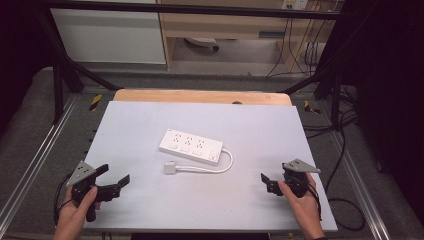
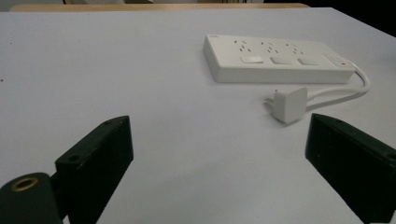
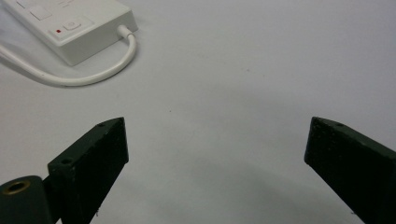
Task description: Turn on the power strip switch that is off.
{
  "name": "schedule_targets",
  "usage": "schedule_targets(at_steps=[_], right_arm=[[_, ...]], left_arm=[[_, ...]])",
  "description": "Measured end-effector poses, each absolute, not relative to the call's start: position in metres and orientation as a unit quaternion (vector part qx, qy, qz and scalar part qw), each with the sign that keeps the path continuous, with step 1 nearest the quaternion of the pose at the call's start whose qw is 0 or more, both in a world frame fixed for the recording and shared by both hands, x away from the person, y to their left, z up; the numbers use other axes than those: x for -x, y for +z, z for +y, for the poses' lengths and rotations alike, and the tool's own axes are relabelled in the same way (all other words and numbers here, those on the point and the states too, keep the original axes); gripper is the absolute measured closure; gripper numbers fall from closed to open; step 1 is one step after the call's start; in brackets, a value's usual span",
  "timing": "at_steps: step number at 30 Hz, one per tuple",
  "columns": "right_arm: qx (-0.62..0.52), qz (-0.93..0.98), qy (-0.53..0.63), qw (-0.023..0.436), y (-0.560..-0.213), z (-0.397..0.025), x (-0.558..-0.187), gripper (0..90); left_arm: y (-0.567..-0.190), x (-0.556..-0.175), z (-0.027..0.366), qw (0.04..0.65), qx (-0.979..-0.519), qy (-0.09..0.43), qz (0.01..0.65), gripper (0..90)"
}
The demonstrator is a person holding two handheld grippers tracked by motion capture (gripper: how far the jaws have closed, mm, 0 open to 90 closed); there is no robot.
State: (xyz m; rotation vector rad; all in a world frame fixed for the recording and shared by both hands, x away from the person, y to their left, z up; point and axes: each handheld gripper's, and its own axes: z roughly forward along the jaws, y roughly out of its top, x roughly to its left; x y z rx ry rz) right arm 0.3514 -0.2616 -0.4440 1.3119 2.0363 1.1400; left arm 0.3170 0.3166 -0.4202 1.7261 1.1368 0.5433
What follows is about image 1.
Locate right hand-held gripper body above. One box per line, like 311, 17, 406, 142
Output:
283, 158, 322, 199

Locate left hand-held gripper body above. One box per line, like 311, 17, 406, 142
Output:
66, 160, 101, 223

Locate white plug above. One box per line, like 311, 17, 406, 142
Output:
163, 161, 177, 176

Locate white power strip cable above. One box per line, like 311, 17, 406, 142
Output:
174, 148, 235, 175

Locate person's right hand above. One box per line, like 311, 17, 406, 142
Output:
277, 172, 325, 236

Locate person's left hand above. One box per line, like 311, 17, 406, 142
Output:
55, 185, 101, 233

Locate black curtain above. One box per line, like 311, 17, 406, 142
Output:
339, 0, 424, 218
0, 0, 56, 129

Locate white cabinet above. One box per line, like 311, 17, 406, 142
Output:
49, 0, 167, 65

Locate wooden desk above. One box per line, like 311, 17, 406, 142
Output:
156, 0, 338, 71

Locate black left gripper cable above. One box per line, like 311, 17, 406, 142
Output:
53, 172, 75, 228

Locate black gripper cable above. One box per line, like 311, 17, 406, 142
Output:
305, 182, 323, 222
53, 172, 75, 228

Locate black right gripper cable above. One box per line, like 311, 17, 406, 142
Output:
305, 182, 323, 222

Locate black floor cables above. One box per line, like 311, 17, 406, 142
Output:
301, 84, 367, 233

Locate aluminium rail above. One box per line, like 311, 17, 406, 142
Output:
0, 95, 78, 228
331, 131, 392, 240

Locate hanging black cables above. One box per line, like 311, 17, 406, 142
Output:
265, 9, 329, 78

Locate white wall sockets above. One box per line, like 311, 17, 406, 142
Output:
280, 0, 310, 11

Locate black metal frame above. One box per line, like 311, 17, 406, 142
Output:
33, 0, 354, 125

